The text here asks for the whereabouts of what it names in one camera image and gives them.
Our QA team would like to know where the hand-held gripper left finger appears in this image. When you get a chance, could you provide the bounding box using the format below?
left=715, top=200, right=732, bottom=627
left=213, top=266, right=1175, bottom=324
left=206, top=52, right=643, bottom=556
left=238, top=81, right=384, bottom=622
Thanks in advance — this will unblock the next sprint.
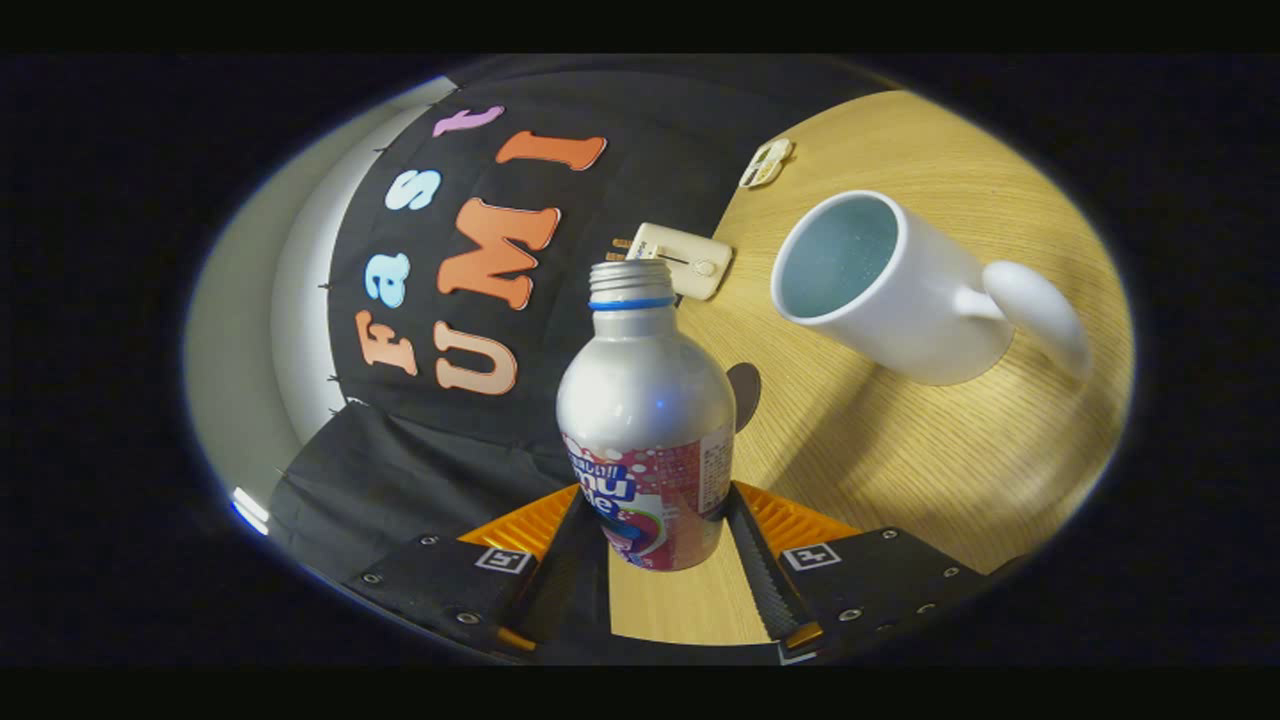
left=345, top=483, right=611, bottom=661

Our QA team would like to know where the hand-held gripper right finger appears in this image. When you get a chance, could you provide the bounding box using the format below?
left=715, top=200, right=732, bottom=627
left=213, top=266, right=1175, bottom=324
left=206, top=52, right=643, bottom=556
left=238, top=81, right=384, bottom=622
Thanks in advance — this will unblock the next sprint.
left=722, top=480, right=1026, bottom=666

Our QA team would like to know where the silver juice bottle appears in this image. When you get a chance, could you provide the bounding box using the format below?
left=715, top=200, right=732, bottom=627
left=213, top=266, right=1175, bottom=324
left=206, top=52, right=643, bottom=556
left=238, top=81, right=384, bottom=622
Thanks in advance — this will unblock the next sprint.
left=556, top=258, right=738, bottom=573

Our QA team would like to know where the white cup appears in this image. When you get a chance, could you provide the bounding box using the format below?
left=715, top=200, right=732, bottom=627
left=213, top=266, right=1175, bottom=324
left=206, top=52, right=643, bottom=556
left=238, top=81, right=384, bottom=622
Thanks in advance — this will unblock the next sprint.
left=770, top=190, right=1093, bottom=387

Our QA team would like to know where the wooden table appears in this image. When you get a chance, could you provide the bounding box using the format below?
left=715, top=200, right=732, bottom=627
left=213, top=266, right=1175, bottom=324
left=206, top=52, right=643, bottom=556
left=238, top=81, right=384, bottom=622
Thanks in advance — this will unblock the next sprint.
left=608, top=90, right=1136, bottom=646

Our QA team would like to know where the ceiling light strip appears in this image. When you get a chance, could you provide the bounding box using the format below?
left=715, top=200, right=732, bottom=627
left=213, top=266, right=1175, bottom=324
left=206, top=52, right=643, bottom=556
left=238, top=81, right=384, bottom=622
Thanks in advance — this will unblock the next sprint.
left=232, top=487, right=271, bottom=536

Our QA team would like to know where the white toaster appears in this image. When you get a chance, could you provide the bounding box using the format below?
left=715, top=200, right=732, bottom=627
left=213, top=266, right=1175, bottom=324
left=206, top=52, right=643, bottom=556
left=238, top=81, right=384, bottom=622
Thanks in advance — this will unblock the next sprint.
left=605, top=222, right=734, bottom=302

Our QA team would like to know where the white divided condiment tray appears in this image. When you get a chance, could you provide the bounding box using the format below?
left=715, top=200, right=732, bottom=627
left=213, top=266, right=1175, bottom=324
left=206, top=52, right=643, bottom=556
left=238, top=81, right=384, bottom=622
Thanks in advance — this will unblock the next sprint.
left=739, top=138, right=795, bottom=189

